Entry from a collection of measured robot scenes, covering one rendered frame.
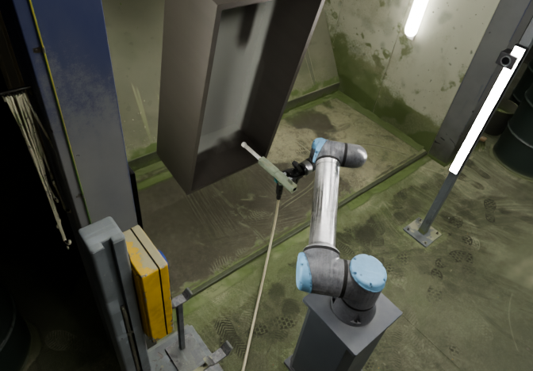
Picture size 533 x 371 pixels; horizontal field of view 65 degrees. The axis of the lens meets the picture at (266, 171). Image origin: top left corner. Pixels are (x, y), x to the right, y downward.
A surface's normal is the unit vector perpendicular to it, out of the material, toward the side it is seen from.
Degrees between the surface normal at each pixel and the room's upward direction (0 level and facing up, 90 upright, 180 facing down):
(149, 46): 57
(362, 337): 0
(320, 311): 0
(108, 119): 90
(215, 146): 12
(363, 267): 5
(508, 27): 90
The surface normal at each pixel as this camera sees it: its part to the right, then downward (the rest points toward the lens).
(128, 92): 0.58, 0.07
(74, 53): 0.63, 0.57
